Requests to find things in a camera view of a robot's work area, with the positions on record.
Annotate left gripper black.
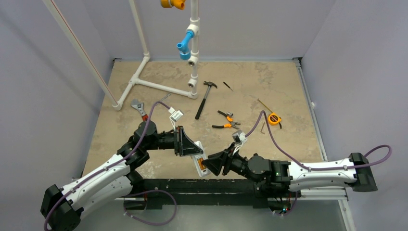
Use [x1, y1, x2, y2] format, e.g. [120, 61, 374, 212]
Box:
[145, 126, 203, 156]

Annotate orange AA battery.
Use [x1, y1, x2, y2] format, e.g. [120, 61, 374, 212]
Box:
[197, 158, 206, 171]

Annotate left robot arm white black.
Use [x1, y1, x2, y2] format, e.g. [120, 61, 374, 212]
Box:
[40, 121, 207, 231]

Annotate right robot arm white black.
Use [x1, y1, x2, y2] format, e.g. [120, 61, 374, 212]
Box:
[202, 148, 378, 196]

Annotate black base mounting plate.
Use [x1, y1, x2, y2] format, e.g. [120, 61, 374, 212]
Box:
[122, 178, 302, 211]

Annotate orange black pliers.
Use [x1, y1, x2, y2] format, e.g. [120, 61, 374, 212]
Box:
[212, 110, 241, 129]

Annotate red adjustable wrench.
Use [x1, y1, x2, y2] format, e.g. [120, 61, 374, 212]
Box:
[130, 99, 149, 121]

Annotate yellow tape measure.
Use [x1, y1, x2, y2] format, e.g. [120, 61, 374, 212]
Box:
[267, 113, 282, 129]

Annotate blue pipe fitting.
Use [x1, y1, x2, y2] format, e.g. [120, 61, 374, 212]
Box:
[177, 30, 195, 60]

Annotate orange pipe fitting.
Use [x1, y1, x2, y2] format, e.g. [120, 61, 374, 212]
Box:
[160, 0, 185, 10]

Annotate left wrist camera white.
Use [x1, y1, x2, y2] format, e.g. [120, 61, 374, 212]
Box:
[168, 107, 184, 131]

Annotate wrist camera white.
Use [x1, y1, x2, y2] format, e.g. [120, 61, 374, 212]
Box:
[232, 130, 247, 154]
[168, 107, 184, 131]

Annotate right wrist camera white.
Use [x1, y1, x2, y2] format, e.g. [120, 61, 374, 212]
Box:
[232, 130, 247, 154]

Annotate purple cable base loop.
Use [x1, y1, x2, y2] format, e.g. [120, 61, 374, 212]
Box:
[122, 189, 178, 226]

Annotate black handled claw hammer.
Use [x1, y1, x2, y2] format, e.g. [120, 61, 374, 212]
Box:
[195, 81, 217, 120]

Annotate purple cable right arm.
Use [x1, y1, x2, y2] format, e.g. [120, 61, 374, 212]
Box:
[243, 110, 393, 171]

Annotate white PVC pipe frame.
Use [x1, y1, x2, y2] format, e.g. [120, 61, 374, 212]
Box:
[44, 0, 200, 111]

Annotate aluminium rail frame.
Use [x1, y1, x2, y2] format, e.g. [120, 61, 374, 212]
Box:
[65, 177, 356, 231]

